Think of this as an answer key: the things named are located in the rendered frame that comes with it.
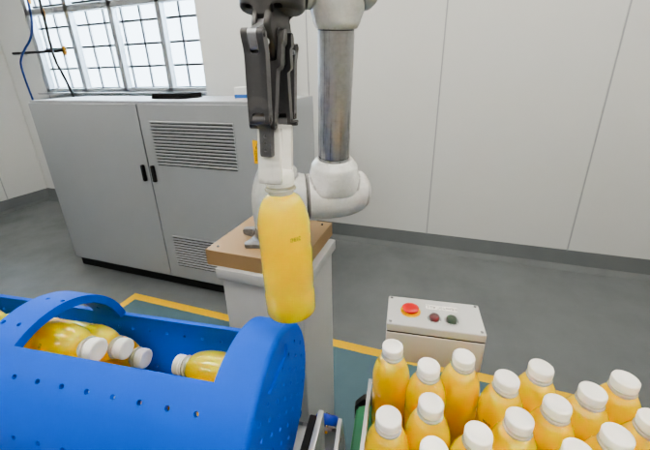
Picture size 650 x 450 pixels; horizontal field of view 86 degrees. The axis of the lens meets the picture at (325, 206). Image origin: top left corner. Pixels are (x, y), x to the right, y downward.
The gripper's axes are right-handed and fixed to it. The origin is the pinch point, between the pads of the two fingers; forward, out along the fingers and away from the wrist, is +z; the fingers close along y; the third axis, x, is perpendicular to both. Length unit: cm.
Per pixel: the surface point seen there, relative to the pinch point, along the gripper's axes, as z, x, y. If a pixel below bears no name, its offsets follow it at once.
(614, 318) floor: 133, 168, -195
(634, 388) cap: 37, 56, -12
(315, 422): 45.0, 5.5, -0.8
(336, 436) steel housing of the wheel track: 54, 8, -6
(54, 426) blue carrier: 36.5, -27.8, 14.8
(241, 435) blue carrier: 32.6, -0.7, 13.2
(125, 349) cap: 40, -32, -3
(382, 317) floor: 139, 14, -168
